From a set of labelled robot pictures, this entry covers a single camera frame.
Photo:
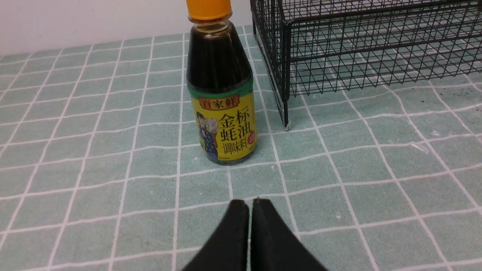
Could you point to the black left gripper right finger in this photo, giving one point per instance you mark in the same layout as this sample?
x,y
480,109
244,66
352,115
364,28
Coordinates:
x,y
273,246

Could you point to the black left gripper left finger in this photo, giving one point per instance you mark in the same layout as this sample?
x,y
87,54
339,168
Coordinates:
x,y
227,247

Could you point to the dark oyster sauce bottle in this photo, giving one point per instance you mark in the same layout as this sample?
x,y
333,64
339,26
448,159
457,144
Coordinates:
x,y
219,79

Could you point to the green checkered tablecloth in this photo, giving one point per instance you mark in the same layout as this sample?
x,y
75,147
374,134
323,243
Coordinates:
x,y
101,167

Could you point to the black wire mesh shelf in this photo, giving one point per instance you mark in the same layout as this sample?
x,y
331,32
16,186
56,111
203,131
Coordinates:
x,y
314,46

